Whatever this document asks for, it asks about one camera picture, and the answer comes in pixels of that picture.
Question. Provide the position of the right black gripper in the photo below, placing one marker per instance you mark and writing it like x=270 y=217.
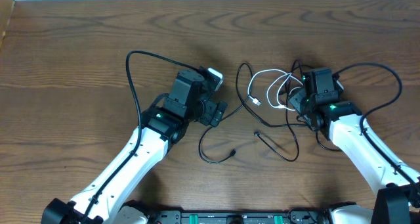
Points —
x=296 y=100

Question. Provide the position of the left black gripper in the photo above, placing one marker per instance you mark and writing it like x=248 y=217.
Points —
x=216 y=113

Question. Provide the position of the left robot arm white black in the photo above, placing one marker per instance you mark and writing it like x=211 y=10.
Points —
x=161 y=126

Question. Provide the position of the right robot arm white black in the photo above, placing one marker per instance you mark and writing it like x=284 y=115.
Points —
x=394 y=184

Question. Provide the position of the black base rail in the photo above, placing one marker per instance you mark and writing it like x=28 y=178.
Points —
x=297 y=215

